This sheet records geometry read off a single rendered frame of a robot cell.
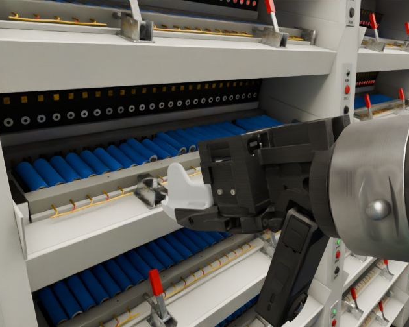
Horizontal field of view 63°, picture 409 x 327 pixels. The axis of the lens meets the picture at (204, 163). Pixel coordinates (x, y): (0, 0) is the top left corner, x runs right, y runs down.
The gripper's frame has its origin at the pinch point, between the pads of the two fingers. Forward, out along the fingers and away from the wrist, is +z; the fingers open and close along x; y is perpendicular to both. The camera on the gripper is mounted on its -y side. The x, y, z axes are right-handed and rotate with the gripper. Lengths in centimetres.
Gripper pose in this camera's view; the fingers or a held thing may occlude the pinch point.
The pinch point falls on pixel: (183, 205)
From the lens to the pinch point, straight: 38.7
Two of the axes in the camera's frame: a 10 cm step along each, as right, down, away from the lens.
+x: -7.3, 2.0, -6.6
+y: -1.9, -9.8, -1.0
